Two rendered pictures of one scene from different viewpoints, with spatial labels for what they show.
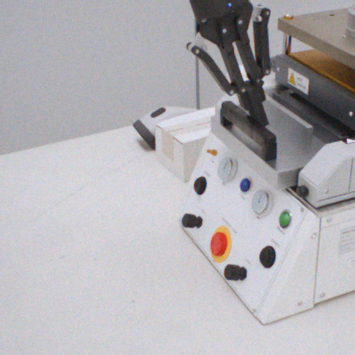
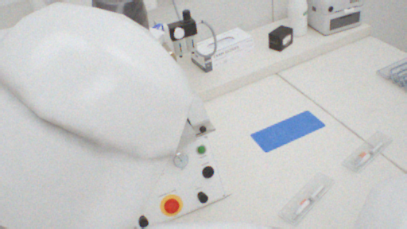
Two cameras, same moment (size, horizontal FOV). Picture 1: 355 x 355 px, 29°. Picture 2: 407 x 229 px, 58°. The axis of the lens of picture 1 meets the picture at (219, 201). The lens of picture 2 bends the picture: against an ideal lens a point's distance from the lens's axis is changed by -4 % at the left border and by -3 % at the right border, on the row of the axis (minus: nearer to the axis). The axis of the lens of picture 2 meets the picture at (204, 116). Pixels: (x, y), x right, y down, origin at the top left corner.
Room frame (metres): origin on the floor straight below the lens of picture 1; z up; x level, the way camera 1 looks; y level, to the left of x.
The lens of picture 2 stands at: (0.69, 0.62, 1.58)
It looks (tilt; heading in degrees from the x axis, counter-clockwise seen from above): 38 degrees down; 279
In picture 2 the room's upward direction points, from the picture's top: 10 degrees counter-clockwise
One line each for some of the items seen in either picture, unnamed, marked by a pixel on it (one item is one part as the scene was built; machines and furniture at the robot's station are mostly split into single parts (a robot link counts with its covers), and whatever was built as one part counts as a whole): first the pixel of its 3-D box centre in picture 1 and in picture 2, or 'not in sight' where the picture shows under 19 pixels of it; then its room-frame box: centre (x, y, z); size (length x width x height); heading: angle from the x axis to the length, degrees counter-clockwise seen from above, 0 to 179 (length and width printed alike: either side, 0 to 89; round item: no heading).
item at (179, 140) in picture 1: (205, 141); not in sight; (1.30, 0.03, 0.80); 0.19 x 0.13 x 0.09; 120
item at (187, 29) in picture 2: not in sight; (182, 35); (0.89, -0.45, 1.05); 0.15 x 0.05 x 0.15; 26
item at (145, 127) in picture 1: (177, 121); not in sight; (1.41, 0.10, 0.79); 0.20 x 0.08 x 0.08; 120
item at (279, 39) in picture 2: not in sight; (281, 38); (0.56, -0.78, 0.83); 0.09 x 0.06 x 0.07; 48
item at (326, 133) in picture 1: (346, 111); not in sight; (1.02, -0.21, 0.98); 0.20 x 0.17 x 0.03; 26
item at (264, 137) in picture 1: (246, 128); not in sight; (0.94, -0.04, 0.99); 0.15 x 0.02 x 0.04; 26
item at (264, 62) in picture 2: not in sight; (271, 47); (0.59, -0.82, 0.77); 0.84 x 0.30 x 0.04; 30
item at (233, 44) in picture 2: not in sight; (222, 48); (0.79, -0.73, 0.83); 0.23 x 0.12 x 0.07; 33
